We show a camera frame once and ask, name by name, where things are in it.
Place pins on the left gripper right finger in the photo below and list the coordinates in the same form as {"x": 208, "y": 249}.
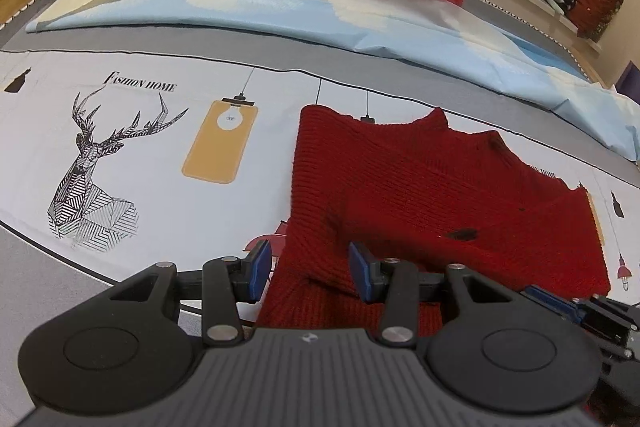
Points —
{"x": 395, "y": 284}

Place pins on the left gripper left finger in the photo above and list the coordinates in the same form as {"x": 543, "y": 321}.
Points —
{"x": 226, "y": 282}

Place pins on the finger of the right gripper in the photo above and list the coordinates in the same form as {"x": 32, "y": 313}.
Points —
{"x": 614, "y": 325}

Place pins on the dark red knit sweater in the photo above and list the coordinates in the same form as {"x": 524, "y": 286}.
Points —
{"x": 430, "y": 195}

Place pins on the printed deer bed sheet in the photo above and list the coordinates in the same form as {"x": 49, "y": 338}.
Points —
{"x": 115, "y": 161}

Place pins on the purple box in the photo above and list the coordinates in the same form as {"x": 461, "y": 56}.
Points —
{"x": 629, "y": 82}

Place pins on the light blue folded sheet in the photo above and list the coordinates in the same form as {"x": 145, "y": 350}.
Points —
{"x": 435, "y": 34}

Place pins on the dark red cushion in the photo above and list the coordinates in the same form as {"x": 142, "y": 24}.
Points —
{"x": 591, "y": 17}

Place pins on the wooden bed frame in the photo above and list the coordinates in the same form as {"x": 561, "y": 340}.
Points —
{"x": 590, "y": 72}

